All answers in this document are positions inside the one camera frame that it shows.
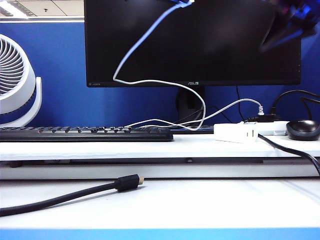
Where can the black ASUS computer monitor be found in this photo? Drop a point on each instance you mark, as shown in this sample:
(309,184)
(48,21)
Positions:
(225,62)

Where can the white desk fan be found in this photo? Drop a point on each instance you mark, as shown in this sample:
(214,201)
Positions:
(27,82)

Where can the black plug on power strip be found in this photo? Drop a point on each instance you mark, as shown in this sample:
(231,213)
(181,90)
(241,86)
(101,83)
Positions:
(266,118)

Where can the black computer keyboard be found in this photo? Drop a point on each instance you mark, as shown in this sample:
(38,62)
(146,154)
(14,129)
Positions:
(62,136)

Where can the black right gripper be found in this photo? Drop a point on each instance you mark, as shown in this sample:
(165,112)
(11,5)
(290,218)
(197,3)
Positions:
(300,15)

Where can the white power strip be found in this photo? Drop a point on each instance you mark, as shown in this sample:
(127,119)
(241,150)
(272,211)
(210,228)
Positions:
(272,127)

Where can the white charging base block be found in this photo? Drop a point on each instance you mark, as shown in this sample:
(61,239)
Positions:
(230,132)

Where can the black computer mouse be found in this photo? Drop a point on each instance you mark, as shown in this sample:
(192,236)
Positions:
(303,131)

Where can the blue office partition panel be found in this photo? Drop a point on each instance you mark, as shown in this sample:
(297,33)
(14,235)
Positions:
(62,62)

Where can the black monitor stand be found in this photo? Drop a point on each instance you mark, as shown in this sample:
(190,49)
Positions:
(187,100)

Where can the white foam board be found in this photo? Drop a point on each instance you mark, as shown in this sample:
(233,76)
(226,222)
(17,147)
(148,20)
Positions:
(175,151)

